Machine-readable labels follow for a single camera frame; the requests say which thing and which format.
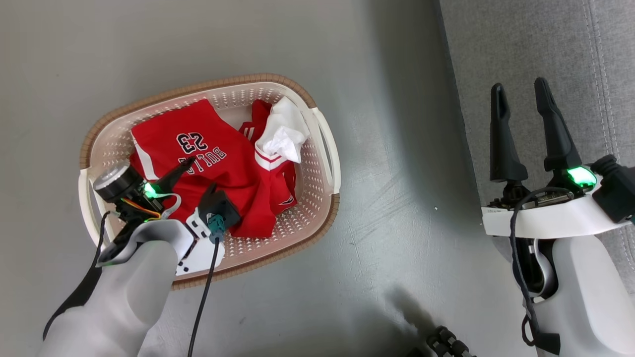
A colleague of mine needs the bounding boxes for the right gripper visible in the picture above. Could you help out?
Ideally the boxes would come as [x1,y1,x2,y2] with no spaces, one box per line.
[480,77,633,238]

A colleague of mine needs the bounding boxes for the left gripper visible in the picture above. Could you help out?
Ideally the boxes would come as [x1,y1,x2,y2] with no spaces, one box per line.
[93,157,226,276]

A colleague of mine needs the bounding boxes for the red Bulls 23 jersey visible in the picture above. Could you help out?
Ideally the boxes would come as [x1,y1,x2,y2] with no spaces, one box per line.
[129,99,278,239]

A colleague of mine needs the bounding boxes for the red shorts white lining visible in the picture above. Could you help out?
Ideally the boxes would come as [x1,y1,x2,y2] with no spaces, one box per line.
[240,96,312,209]

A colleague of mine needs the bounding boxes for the cream laundry basket brown rim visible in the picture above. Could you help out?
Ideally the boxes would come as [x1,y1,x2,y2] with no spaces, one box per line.
[78,73,342,291]

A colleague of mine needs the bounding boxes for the grey fabric sofa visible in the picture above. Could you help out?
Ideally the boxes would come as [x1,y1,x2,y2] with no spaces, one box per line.
[439,0,635,298]

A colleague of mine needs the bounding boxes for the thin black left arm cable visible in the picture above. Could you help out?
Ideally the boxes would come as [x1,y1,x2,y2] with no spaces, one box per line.
[91,211,111,271]

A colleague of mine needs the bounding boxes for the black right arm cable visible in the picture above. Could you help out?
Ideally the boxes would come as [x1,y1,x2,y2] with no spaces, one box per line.
[510,187,561,355]

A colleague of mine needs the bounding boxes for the black left camera cable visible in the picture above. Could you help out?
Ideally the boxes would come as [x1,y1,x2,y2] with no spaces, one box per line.
[187,237,221,357]

